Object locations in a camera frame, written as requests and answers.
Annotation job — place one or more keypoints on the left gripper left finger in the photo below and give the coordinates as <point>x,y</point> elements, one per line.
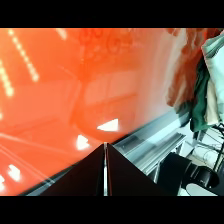
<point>83,180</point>

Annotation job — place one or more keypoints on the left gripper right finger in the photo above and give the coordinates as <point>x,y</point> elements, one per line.
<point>128,180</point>

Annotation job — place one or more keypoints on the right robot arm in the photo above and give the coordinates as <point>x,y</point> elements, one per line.
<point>181,173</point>

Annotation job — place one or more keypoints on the green garment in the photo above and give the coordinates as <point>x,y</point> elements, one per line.
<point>200,106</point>

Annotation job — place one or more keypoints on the cream garment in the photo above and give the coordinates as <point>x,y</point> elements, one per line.
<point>212,106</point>

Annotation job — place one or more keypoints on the pale mint garment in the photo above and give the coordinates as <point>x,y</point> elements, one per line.
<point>215,53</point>

